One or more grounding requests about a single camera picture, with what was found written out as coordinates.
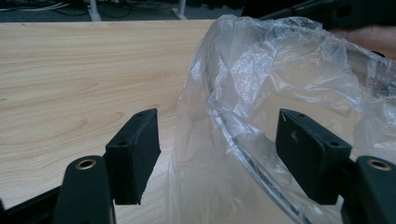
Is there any white metal stand leg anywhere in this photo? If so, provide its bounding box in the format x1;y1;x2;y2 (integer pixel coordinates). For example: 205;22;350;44
88;0;103;22
172;0;189;21

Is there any white floor cable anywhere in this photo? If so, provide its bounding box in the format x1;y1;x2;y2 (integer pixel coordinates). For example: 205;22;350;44
0;2;70;13

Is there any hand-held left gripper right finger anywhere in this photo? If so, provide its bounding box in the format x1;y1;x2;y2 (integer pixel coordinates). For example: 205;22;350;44
275;107;353;206

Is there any transparent plastic bag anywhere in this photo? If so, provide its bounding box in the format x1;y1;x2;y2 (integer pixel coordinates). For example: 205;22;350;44
163;13;396;224

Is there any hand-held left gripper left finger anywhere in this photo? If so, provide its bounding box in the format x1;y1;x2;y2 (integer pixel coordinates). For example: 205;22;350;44
105;107;163;206

